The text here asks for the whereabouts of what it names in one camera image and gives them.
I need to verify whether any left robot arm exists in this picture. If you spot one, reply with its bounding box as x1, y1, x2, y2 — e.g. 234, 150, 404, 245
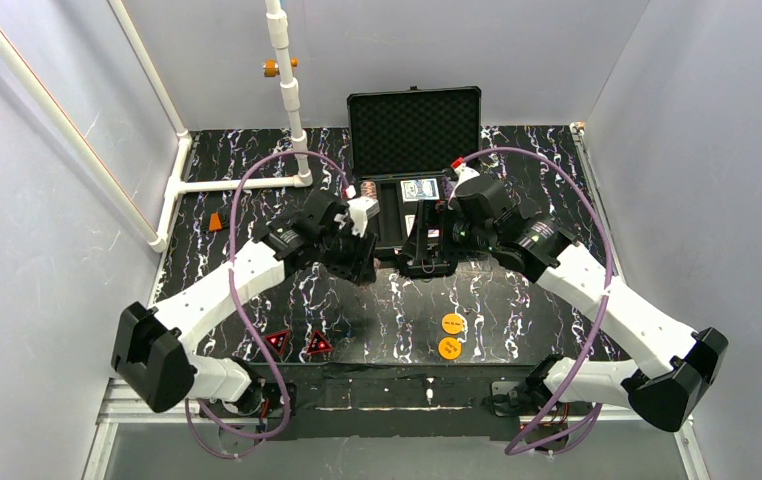
111, 191, 380, 413

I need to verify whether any left red all-in triangle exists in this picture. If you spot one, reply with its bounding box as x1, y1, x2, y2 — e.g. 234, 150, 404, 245
264, 329, 292, 358

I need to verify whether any orange pipe fitting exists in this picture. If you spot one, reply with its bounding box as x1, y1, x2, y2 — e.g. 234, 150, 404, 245
262, 57, 299, 78

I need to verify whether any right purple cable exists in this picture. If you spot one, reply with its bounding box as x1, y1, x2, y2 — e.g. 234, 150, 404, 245
450, 146, 615, 457

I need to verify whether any blue playing card deck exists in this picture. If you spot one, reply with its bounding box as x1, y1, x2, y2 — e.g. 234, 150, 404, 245
400, 178, 440, 202

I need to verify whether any black poker set case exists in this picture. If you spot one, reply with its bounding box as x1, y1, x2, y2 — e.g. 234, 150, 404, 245
346, 86, 482, 279

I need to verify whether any red all-in triangle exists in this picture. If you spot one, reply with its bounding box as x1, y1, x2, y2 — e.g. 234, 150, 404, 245
304, 330, 334, 356
264, 329, 292, 358

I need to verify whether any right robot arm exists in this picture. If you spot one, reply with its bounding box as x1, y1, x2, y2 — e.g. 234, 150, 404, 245
399, 163, 729, 432

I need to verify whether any orange poker chip stack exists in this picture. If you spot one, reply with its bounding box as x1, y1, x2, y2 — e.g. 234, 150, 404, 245
360, 180, 378, 200

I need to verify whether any yellow big blind button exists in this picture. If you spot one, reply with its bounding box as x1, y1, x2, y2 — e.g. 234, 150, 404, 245
438, 337, 463, 361
440, 313, 466, 336

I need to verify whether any white pvc pipe frame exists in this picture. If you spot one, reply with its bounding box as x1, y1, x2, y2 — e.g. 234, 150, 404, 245
0, 1, 313, 253

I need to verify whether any red playing card deck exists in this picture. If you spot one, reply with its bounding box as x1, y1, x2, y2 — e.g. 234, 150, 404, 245
405, 214, 416, 237

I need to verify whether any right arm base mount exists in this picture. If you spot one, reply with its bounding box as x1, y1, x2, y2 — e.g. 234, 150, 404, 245
481, 381, 570, 448

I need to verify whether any right red all-in triangle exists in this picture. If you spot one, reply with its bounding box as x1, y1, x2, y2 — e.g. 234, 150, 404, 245
304, 330, 334, 356

